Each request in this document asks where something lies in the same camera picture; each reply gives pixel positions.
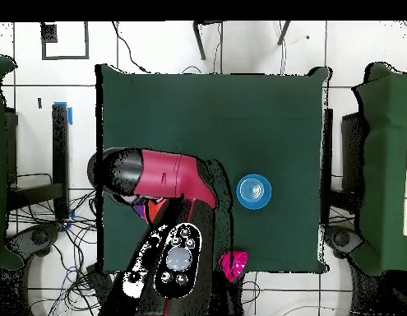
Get purple plastic bowl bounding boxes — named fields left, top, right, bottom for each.
left=132, top=202, right=148, bottom=222

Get pink plastic bowl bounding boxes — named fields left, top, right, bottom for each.
left=218, top=250, right=249, bottom=283

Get ribbed light blue bowl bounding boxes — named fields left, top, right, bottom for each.
left=236, top=173, right=273, bottom=211

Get dark green table cloth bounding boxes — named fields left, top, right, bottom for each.
left=95, top=63, right=332, bottom=276

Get black metal chair legs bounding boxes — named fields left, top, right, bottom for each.
left=192, top=20, right=292, bottom=61

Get black power strip box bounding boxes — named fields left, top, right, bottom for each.
left=86, top=263, right=114, bottom=297

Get black floor cable with plug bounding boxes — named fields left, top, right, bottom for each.
left=111, top=21, right=149, bottom=74

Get black stand post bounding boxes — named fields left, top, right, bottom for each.
left=51, top=103, right=71, bottom=220

